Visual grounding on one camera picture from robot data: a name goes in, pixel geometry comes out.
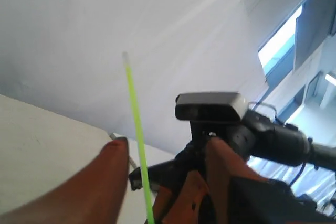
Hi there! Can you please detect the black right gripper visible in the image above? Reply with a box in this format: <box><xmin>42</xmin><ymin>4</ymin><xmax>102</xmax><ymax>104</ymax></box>
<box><xmin>128</xmin><ymin>119</ymin><xmax>237</xmax><ymax>224</ymax></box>

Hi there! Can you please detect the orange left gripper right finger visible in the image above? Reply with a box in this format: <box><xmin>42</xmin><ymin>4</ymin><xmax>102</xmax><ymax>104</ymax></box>
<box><xmin>204</xmin><ymin>137</ymin><xmax>326</xmax><ymax>224</ymax></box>

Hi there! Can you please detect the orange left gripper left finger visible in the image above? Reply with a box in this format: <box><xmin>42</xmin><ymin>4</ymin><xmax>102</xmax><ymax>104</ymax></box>
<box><xmin>1</xmin><ymin>137</ymin><xmax>129</xmax><ymax>223</ymax></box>

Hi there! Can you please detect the green strip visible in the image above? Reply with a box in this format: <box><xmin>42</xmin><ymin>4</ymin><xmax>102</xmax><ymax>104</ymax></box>
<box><xmin>122</xmin><ymin>51</ymin><xmax>155</xmax><ymax>224</ymax></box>

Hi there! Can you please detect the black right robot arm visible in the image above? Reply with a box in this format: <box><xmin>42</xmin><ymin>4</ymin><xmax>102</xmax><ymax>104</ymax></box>
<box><xmin>147</xmin><ymin>104</ymin><xmax>335</xmax><ymax>223</ymax></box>

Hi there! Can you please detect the window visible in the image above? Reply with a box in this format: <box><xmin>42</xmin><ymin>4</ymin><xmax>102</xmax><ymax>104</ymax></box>
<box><xmin>258</xmin><ymin>6</ymin><xmax>302</xmax><ymax>75</ymax></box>

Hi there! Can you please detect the white backdrop cloth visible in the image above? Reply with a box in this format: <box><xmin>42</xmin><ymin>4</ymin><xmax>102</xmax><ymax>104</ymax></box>
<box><xmin>1</xmin><ymin>0</ymin><xmax>267</xmax><ymax>153</ymax></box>

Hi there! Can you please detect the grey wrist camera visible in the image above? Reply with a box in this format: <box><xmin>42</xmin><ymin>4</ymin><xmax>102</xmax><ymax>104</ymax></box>
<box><xmin>175</xmin><ymin>92</ymin><xmax>248</xmax><ymax>123</ymax></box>

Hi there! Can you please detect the black camera cable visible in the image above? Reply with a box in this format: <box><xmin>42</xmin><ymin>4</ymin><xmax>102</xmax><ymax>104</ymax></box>
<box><xmin>246</xmin><ymin>101</ymin><xmax>336</xmax><ymax>190</ymax></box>

